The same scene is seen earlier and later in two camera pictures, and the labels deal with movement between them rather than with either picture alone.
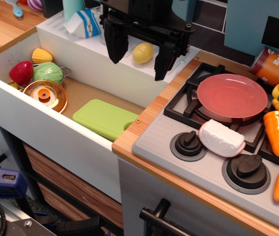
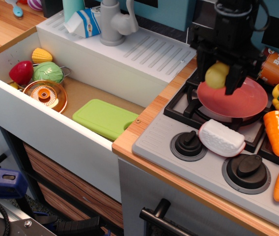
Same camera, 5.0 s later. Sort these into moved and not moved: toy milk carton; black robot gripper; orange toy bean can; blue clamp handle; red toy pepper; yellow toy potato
Moved: black robot gripper; yellow toy potato
Not moved: toy milk carton; red toy pepper; blue clamp handle; orange toy bean can
